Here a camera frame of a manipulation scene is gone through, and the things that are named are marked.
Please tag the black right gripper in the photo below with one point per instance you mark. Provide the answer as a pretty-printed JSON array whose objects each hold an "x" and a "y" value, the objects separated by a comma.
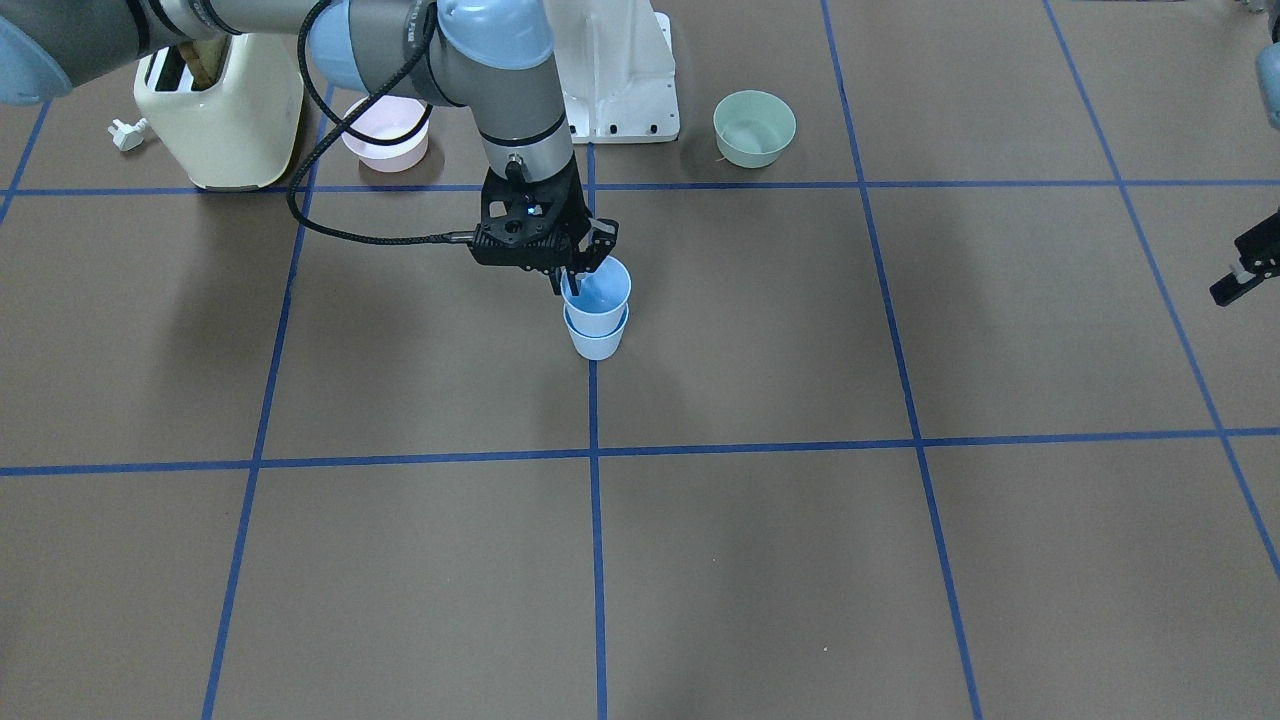
[{"x": 601, "y": 238}]

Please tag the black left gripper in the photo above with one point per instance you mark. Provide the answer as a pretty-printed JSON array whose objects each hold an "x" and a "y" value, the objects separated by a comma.
[{"x": 1257, "y": 258}]

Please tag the blue cup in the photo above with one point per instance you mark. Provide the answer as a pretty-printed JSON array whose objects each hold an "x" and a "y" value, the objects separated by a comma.
[
  {"x": 597, "y": 303},
  {"x": 596, "y": 348}
]

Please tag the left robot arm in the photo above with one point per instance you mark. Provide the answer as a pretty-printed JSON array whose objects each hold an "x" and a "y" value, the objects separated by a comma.
[{"x": 1267, "y": 72}]

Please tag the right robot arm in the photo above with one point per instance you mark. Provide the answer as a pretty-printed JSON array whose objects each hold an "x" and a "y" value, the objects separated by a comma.
[{"x": 494, "y": 58}]

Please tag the green bowl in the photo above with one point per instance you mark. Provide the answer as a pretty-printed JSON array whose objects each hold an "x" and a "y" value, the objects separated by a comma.
[{"x": 753, "y": 128}]

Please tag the pink bowl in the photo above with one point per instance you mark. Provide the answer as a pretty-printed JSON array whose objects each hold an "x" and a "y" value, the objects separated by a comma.
[{"x": 388, "y": 118}]

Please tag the cream toaster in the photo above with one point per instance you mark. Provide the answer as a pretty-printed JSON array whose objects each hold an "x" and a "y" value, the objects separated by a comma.
[{"x": 238, "y": 134}]

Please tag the bread slice in toaster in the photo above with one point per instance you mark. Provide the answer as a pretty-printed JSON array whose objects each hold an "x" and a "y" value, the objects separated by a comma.
[{"x": 203, "y": 59}]

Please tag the white toaster plug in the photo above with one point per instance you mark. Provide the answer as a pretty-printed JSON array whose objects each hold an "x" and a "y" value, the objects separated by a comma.
[{"x": 127, "y": 137}]

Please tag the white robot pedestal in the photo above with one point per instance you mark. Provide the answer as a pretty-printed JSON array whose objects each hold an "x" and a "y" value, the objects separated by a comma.
[{"x": 617, "y": 71}]

